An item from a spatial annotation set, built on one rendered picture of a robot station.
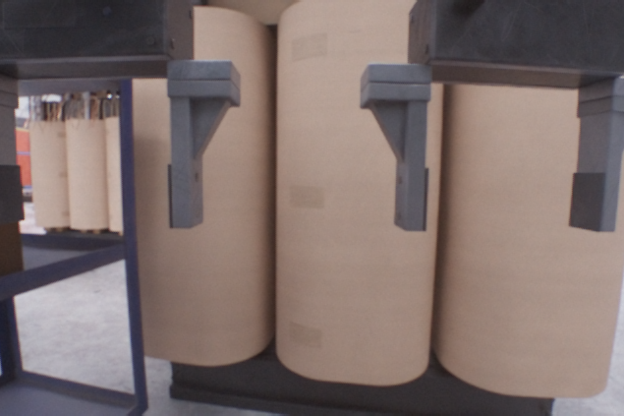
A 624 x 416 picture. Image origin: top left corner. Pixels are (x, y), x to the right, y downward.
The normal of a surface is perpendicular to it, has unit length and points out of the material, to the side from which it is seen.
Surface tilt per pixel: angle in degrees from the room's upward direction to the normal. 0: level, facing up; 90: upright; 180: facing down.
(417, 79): 90
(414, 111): 90
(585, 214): 90
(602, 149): 90
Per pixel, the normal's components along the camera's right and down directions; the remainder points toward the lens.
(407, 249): 0.29, 0.10
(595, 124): -1.00, -0.01
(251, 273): 0.77, 0.07
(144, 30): 0.02, 0.10
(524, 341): -0.20, 0.10
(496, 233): -0.64, 0.07
